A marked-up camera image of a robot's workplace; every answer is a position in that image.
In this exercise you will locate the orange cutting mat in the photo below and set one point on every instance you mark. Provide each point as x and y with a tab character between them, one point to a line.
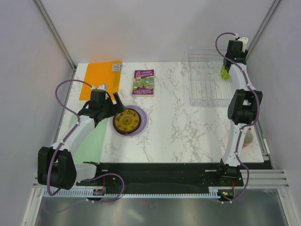
105	73

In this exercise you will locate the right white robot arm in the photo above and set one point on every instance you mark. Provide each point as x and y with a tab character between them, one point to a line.
243	111

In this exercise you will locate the purple plastic plate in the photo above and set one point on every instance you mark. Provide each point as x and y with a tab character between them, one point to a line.
143	117

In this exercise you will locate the orange paper cup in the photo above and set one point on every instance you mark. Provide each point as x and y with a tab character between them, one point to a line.
248	138

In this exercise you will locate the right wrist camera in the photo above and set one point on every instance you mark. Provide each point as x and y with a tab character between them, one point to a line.
244	41

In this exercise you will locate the lime green plate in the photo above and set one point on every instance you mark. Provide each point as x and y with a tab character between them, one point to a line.
224	73

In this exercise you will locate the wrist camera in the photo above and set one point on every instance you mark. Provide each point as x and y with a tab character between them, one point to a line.
244	41
102	86

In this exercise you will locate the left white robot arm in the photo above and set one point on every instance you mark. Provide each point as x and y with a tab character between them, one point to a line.
56	167

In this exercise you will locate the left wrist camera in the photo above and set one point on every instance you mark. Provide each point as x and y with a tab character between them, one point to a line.
102	86

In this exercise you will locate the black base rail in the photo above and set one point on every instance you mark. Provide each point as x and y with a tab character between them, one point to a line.
158	178

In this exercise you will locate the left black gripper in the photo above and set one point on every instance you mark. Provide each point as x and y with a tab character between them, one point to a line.
116	108

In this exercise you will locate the green clipboard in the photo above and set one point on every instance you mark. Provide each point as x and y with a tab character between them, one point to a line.
90	150

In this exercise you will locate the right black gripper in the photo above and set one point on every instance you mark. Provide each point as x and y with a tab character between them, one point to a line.
244	55

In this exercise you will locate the yellow brown patterned plate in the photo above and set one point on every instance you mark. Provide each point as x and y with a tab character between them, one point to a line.
127	122

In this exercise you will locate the white slotted cable duct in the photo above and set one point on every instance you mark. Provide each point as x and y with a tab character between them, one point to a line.
86	192

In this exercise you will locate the purple treehouse book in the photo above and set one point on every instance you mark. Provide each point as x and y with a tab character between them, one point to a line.
143	83

